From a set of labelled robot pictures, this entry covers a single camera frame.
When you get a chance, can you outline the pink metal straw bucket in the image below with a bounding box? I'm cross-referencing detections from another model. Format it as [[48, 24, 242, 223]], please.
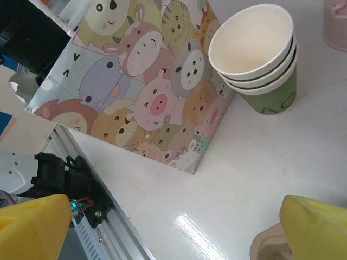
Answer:
[[323, 0, 347, 52]]

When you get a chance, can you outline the stack of paper cups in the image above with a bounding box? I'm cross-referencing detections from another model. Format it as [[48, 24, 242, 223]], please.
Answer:
[[208, 4, 295, 81]]

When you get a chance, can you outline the long aluminium base rail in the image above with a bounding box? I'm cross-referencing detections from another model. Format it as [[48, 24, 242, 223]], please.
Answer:
[[43, 124, 157, 260]]

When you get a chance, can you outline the animal print paper gift bag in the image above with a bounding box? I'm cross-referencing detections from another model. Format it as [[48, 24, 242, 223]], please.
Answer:
[[8, 0, 236, 176]]

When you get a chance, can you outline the brown pulp cup carrier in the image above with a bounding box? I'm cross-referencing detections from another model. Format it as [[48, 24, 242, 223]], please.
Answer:
[[249, 224, 299, 260]]

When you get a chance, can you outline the white slotted cable duct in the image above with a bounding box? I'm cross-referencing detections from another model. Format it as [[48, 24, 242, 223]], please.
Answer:
[[70, 216, 114, 260]]

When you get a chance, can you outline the small circuit board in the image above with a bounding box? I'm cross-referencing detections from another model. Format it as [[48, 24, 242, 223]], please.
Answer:
[[69, 199, 95, 217]]

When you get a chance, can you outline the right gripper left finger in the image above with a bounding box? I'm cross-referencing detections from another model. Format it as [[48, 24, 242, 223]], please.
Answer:
[[0, 194, 73, 260]]

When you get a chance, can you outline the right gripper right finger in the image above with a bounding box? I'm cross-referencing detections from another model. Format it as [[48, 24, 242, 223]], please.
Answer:
[[279, 194, 347, 260]]

